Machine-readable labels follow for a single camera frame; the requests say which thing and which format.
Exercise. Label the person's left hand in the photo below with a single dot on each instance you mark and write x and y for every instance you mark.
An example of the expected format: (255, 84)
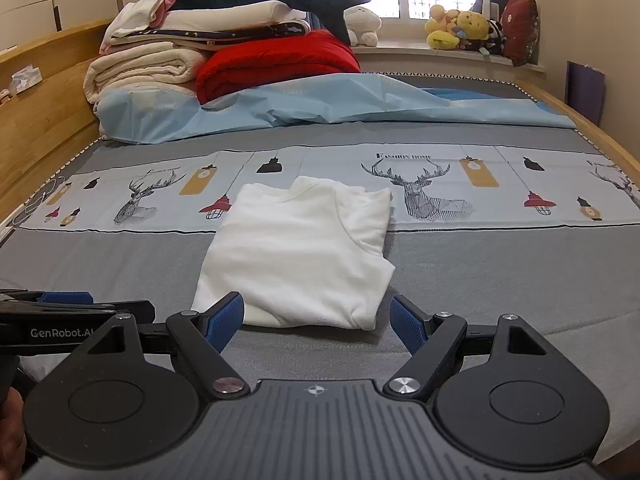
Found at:
(11, 435)

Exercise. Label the yellow duck plush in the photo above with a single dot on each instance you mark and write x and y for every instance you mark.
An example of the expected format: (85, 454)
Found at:
(440, 37)

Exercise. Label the red folded quilt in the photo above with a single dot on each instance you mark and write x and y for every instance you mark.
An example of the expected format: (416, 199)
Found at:
(280, 62)

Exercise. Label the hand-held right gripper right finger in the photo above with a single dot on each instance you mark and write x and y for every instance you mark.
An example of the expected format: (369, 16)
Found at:
(407, 322)

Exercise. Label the cream folded blanket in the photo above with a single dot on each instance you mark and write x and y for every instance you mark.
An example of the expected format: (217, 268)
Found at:
(140, 67)

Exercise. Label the white folded quilt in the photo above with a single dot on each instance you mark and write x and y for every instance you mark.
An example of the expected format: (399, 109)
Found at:
(225, 15)

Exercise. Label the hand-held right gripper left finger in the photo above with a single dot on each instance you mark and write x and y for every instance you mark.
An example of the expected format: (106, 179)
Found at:
(225, 320)

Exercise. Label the white plush toy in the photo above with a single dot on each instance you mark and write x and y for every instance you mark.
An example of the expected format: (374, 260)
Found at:
(361, 22)

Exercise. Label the white shirt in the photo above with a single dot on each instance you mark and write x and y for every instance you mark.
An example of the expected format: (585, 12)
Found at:
(295, 250)

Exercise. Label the red cushion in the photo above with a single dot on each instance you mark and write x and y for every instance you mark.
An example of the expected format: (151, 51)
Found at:
(520, 30)

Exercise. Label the white folded cloth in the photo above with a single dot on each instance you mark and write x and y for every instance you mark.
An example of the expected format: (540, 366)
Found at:
(135, 12)

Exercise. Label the tissue box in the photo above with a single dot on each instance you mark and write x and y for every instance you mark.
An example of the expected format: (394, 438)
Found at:
(27, 80)

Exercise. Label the cream wardrobe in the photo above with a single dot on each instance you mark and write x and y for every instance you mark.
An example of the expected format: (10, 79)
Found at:
(25, 10)

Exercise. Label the light blue sheet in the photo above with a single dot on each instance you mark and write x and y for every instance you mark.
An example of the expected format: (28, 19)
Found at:
(350, 105)

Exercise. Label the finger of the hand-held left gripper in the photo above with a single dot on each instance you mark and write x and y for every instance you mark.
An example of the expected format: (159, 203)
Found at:
(65, 297)
(75, 307)

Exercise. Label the black and white spotted plush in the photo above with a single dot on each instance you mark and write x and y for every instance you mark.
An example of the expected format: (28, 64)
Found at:
(492, 35)

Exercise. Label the window sill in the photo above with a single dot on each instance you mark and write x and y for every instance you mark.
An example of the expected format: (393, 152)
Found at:
(400, 52)

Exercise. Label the yellow bear plush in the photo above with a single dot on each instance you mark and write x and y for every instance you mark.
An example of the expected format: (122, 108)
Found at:
(472, 22)

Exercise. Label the dark patterned folded blanket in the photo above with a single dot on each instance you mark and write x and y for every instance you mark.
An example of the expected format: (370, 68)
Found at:
(240, 34)

